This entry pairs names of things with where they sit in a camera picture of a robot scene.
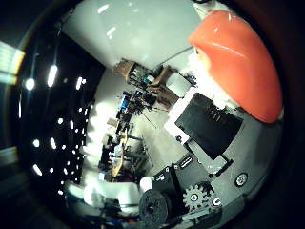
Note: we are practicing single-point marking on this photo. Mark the brown cardboard box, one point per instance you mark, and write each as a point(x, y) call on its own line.
point(124, 67)

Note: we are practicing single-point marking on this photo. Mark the cluttered lab workbench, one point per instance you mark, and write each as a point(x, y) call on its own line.
point(143, 89)

